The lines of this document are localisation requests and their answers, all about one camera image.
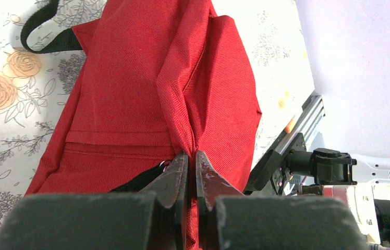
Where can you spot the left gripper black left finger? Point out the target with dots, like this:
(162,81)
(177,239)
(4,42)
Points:
(153,218)

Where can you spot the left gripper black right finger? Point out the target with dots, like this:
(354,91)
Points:
(229,219)

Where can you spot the red student backpack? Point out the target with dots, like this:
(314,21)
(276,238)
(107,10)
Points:
(160,77)

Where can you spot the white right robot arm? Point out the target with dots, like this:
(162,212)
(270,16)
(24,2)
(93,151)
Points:
(361,182)

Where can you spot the orange glue stick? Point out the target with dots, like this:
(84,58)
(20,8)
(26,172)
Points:
(290,126)

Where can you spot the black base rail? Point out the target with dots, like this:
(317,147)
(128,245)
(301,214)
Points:
(270,174)

